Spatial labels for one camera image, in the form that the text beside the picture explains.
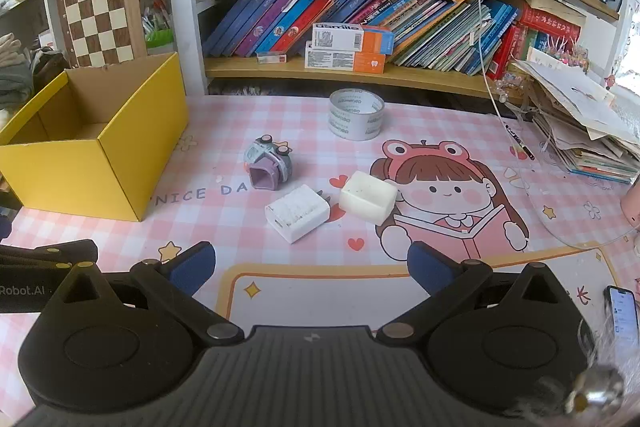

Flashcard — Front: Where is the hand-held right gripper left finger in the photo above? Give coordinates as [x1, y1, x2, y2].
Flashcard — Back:
[47, 241, 246, 350]

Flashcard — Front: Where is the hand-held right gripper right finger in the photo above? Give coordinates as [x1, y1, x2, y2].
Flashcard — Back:
[375, 241, 586, 349]

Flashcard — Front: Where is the white eraser block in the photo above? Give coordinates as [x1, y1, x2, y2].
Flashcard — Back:
[339, 170, 399, 224]

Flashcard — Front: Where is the yellow cardboard box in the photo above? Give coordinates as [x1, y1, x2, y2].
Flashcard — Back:
[0, 52, 190, 223]

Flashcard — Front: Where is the white charger plug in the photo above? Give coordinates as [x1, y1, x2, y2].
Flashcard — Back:
[264, 184, 332, 244]

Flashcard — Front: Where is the grey purple toy car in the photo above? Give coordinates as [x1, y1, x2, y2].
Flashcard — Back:
[244, 134, 295, 192]

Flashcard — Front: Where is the clear tape roll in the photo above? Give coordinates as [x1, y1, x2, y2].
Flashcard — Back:
[328, 89, 386, 142]

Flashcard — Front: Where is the grey folded garment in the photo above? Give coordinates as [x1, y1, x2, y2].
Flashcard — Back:
[0, 59, 34, 108]

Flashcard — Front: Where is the black pen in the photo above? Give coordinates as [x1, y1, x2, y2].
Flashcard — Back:
[504, 123, 536, 161]

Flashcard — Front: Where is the beige garment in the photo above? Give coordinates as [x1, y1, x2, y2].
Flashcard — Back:
[0, 33, 31, 68]

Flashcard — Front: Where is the smartphone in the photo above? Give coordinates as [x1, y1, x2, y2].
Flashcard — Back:
[603, 285, 640, 375]

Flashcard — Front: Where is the white wooden bookshelf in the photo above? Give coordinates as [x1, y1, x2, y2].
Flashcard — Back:
[0, 0, 636, 105]

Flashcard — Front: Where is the grey fluffy bell charm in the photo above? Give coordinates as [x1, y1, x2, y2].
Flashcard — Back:
[565, 314, 640, 423]

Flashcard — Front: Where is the pile of papers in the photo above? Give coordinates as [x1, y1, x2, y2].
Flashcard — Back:
[510, 49, 640, 185]

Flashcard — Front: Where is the pink round object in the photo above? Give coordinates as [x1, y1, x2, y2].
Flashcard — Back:
[620, 177, 640, 229]

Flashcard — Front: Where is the orange white carton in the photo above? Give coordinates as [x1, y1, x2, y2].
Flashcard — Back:
[304, 41, 387, 74]
[312, 23, 396, 56]

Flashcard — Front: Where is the wooden chessboard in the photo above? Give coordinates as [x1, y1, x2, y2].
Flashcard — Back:
[52, 0, 148, 70]

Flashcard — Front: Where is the pen holder with pens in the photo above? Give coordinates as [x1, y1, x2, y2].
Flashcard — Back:
[141, 0, 176, 55]

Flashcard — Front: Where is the row of colourful books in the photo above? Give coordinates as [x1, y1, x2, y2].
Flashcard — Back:
[202, 0, 583, 78]

